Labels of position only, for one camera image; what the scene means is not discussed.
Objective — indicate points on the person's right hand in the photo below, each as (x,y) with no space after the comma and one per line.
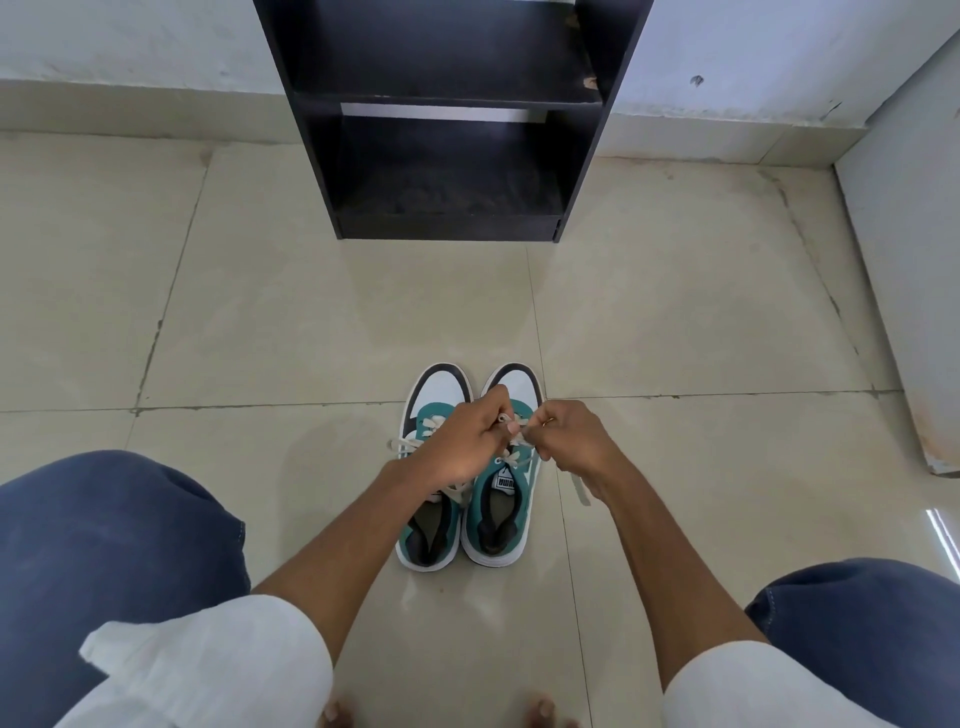
(581,442)

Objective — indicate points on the person's left hand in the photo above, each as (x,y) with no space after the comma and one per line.
(457,450)

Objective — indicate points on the cream shoelace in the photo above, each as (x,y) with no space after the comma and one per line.
(431,429)

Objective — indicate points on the black wooden shoe rack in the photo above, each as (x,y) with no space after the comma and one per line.
(450,187)

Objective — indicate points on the person's left forearm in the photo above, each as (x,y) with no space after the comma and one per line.
(337,555)

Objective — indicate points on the person's right forearm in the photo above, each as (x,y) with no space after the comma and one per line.
(675,577)

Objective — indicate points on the person's right foot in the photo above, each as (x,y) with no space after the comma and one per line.
(544,712)

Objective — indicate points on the person's foot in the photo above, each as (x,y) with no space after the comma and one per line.
(544,712)
(334,716)

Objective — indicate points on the person's left foot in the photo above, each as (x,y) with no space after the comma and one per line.
(334,716)

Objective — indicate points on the person's right white sleeve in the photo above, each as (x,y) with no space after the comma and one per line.
(750,690)

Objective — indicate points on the person's white sleeve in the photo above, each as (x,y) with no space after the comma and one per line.
(217,667)
(750,690)

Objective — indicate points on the person's left white sleeve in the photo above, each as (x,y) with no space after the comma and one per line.
(217,667)

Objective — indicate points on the person's right jeans leg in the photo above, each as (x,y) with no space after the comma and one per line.
(877,622)

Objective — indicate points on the person's jeans leg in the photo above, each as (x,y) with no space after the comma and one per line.
(877,622)
(105,540)

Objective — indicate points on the person's left jeans leg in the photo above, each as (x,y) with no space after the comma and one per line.
(105,540)

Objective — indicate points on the white door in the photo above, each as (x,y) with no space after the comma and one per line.
(915,247)

